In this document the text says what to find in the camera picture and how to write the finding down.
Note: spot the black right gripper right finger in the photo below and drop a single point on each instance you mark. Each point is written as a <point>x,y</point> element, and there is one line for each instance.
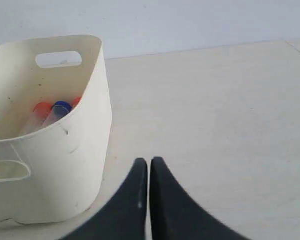
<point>174,215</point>

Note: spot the cream plastic bin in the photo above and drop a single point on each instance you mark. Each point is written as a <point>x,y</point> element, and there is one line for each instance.
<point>55,173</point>

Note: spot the orange-capped tube with label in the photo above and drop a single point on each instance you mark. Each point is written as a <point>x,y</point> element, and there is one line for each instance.
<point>37,117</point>

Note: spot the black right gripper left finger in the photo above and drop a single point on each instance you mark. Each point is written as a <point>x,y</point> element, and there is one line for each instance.
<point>124,215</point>

